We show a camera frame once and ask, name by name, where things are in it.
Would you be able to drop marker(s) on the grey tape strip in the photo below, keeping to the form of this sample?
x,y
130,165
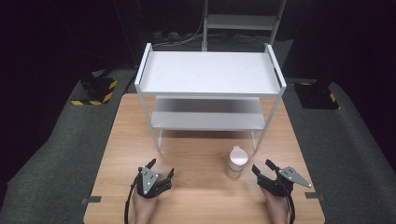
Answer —
x,y
91,200
314,195

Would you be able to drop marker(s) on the white metal shelf rack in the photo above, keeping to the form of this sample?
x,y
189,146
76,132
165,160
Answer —
x,y
208,73

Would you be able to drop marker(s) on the person's left hand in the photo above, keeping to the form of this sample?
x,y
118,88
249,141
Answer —
x,y
144,208

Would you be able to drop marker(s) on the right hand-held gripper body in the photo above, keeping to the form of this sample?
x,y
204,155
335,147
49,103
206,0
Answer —
x,y
280,182

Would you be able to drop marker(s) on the black base with striped edge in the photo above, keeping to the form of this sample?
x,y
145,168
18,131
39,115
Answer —
x,y
95,90
316,95

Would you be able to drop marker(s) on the white metal stand frame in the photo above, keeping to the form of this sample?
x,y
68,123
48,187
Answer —
x,y
241,21

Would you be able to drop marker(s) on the person's right hand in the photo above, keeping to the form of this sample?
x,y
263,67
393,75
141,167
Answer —
x,y
277,207

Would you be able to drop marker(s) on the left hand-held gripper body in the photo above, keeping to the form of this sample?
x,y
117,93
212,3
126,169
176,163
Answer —
x,y
148,182

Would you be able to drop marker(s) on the clear jar with white lid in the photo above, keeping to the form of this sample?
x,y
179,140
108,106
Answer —
x,y
237,161

